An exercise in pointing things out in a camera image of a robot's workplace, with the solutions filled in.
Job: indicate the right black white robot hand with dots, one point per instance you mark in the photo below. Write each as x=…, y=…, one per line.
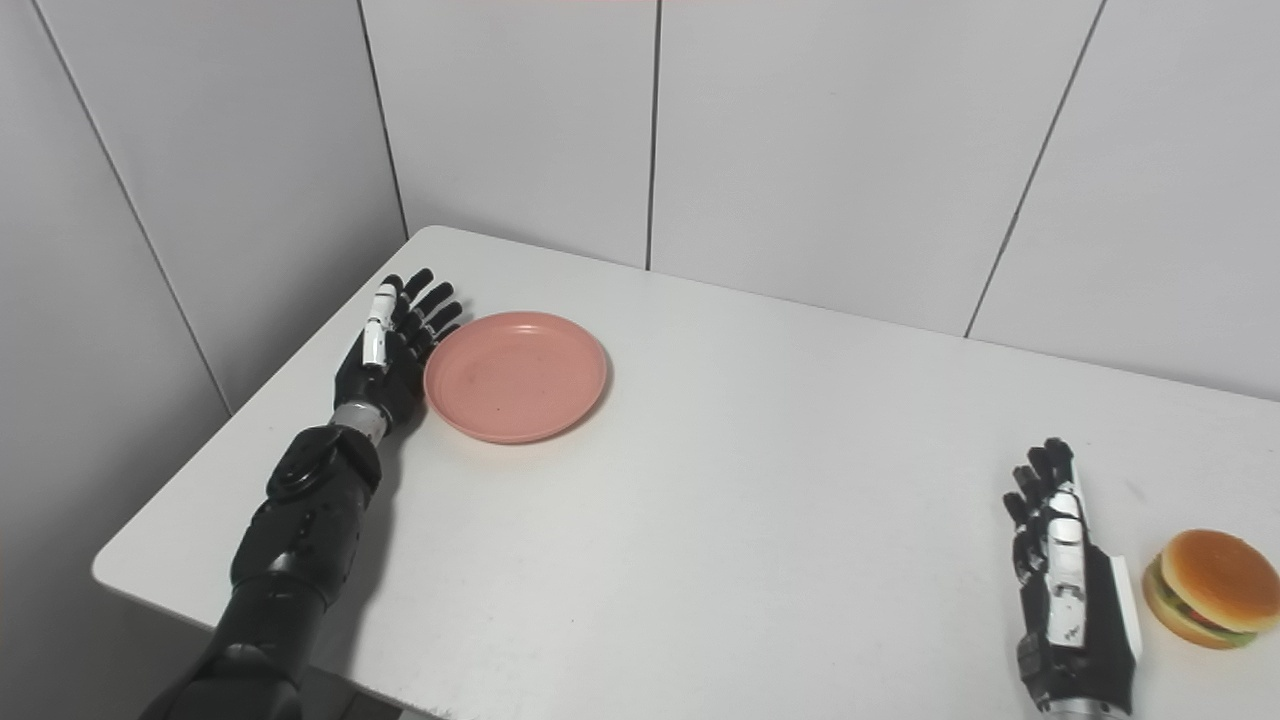
x=1070, y=600

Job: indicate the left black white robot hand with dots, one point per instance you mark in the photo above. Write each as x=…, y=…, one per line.
x=392, y=350

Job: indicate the pink plastic plate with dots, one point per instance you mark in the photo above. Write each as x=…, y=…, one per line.
x=515, y=375

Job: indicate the toy hamburger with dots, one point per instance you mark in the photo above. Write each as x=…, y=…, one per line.
x=1212, y=590

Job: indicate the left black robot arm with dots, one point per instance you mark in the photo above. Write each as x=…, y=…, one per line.
x=280, y=570

